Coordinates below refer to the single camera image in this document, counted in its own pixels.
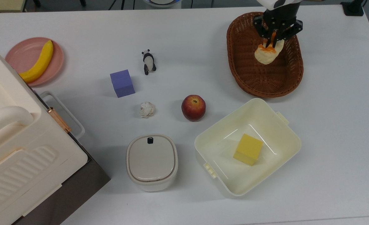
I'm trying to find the red apple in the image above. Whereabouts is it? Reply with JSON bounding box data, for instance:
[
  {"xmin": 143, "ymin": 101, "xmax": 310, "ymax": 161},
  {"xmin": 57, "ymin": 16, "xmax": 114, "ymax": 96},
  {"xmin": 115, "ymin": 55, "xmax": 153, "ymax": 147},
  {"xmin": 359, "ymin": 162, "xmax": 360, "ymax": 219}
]
[{"xmin": 181, "ymin": 95, "xmax": 206, "ymax": 122}]

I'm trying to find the wooden side table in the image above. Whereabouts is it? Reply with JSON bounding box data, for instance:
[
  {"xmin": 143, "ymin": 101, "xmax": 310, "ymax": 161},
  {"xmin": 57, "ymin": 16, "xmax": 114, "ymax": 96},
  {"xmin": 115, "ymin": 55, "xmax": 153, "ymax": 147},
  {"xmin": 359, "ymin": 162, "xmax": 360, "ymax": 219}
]
[{"xmin": 0, "ymin": 0, "xmax": 27, "ymax": 13}]

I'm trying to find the yellow cube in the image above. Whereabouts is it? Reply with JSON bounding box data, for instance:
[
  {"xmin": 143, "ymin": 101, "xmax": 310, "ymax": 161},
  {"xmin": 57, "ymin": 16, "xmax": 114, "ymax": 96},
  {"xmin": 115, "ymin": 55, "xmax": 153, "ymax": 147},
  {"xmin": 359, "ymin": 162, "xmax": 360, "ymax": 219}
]
[{"xmin": 233, "ymin": 133, "xmax": 264, "ymax": 166}]

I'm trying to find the purple cube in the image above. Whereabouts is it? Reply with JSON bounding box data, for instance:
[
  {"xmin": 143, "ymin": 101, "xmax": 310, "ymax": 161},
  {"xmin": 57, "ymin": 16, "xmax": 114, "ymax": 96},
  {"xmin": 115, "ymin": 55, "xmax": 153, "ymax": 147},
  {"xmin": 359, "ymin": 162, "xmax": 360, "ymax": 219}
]
[{"xmin": 110, "ymin": 69, "xmax": 136, "ymax": 98}]

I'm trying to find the cream plastic box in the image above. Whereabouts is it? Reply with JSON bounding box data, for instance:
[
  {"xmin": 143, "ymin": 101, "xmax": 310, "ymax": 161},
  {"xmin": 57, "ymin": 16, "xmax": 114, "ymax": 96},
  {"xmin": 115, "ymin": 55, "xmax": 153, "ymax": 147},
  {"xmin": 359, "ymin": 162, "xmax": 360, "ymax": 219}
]
[{"xmin": 194, "ymin": 98, "xmax": 302, "ymax": 197}]

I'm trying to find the brown wicker basket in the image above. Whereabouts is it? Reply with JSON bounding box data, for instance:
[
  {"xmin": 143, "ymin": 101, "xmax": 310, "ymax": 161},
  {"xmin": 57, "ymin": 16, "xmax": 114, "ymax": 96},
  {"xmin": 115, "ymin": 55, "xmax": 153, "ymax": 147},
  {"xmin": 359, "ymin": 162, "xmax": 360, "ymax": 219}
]
[{"xmin": 226, "ymin": 12, "xmax": 304, "ymax": 98}]

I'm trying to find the panda figurine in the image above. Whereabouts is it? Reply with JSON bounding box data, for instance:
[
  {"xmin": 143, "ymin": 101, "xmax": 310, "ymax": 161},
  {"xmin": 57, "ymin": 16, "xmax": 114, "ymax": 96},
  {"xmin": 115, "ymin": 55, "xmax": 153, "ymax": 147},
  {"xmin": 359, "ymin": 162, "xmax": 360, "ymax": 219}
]
[{"xmin": 141, "ymin": 49, "xmax": 157, "ymax": 76}]

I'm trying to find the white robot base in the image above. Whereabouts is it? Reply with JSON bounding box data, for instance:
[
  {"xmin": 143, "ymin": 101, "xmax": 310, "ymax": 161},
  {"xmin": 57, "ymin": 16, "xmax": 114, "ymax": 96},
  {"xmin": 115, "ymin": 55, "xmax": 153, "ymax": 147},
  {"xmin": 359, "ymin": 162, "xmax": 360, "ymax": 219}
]
[{"xmin": 143, "ymin": 0, "xmax": 182, "ymax": 9}]

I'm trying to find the orange glazed bread loaf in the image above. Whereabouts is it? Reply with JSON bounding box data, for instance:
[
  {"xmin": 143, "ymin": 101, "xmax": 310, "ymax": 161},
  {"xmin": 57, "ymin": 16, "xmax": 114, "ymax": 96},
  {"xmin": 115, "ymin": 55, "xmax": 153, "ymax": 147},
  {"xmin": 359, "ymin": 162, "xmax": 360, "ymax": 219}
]
[{"xmin": 255, "ymin": 31, "xmax": 285, "ymax": 65}]

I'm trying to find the black clamp mount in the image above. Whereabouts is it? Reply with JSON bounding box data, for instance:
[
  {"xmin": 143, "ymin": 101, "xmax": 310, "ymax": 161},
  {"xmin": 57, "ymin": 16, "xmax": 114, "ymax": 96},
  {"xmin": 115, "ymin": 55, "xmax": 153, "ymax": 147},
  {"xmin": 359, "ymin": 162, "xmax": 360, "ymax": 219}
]
[{"xmin": 340, "ymin": 0, "xmax": 365, "ymax": 17}]

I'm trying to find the large cream appliance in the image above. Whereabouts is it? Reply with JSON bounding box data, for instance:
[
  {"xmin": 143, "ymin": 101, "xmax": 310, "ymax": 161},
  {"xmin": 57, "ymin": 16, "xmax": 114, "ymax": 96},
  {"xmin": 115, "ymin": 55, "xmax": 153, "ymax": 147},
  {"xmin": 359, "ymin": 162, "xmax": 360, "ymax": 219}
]
[{"xmin": 0, "ymin": 38, "xmax": 111, "ymax": 225}]

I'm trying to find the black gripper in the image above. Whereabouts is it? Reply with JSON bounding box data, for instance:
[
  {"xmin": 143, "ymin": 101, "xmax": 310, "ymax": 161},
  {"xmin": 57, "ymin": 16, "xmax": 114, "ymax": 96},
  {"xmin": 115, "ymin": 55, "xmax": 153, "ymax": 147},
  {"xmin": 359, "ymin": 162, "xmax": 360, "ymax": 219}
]
[{"xmin": 254, "ymin": 4, "xmax": 303, "ymax": 48}]

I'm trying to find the crumpled white paper ball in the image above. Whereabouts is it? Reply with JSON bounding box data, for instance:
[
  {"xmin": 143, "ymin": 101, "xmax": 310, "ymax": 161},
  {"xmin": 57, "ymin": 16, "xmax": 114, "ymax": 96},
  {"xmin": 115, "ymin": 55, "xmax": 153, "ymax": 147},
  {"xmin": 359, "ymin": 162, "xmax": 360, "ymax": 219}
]
[{"xmin": 139, "ymin": 102, "xmax": 155, "ymax": 118}]

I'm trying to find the pink plate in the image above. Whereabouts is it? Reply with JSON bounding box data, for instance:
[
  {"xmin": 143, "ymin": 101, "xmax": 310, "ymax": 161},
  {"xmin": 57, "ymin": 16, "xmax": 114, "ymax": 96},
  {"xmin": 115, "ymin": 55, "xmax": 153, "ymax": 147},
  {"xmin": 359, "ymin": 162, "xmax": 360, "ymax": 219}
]
[{"xmin": 5, "ymin": 37, "xmax": 64, "ymax": 87}]

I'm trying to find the rose gold latch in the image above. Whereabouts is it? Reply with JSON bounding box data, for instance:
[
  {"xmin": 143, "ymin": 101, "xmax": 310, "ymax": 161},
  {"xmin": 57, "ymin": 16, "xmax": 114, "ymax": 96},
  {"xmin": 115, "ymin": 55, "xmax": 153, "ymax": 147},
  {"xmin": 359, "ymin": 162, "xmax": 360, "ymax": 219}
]
[{"xmin": 47, "ymin": 107, "xmax": 72, "ymax": 133}]

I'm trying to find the white lidded container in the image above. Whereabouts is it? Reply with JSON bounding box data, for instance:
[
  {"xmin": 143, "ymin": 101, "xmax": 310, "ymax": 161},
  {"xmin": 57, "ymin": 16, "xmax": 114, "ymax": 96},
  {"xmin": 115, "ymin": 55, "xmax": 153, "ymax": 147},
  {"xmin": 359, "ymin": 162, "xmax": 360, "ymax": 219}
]
[{"xmin": 126, "ymin": 134, "xmax": 179, "ymax": 192}]

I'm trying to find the white tray handle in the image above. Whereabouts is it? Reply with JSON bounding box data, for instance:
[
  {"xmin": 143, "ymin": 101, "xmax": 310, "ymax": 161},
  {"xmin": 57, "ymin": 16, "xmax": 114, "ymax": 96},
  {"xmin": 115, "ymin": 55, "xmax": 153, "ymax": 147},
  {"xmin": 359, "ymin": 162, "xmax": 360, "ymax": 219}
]
[{"xmin": 39, "ymin": 91, "xmax": 86, "ymax": 140}]

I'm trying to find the yellow banana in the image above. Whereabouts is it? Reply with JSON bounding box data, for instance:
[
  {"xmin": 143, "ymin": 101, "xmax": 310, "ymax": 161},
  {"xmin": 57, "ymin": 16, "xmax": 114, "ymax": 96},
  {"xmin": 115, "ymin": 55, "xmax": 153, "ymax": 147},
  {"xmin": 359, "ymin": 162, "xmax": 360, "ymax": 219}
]
[{"xmin": 19, "ymin": 40, "xmax": 54, "ymax": 83}]

